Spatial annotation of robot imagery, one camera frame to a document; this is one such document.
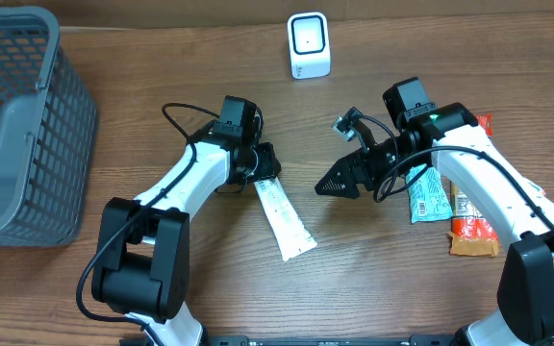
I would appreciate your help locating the brown cardboard backdrop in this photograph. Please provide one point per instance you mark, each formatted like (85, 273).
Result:
(193, 13)

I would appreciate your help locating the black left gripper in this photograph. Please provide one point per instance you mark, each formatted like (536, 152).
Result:
(264, 161)

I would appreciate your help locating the teal snack packet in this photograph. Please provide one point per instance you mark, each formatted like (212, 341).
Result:
(427, 198)

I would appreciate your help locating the white tube with gold cap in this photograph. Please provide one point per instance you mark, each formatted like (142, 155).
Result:
(292, 237)

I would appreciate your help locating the grey plastic shopping basket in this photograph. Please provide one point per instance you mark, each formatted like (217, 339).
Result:
(48, 128)

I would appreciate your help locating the white barcode scanner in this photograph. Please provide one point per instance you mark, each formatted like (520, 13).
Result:
(309, 45)

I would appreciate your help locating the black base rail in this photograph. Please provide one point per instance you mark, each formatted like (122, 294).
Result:
(413, 340)

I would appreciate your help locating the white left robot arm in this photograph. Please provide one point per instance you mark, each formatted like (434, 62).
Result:
(141, 267)

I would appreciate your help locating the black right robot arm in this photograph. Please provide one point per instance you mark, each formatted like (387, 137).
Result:
(451, 140)

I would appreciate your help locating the orange long noodle packet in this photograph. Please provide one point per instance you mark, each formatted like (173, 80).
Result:
(471, 234)

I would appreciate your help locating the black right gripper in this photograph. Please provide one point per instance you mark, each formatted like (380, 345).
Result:
(347, 176)

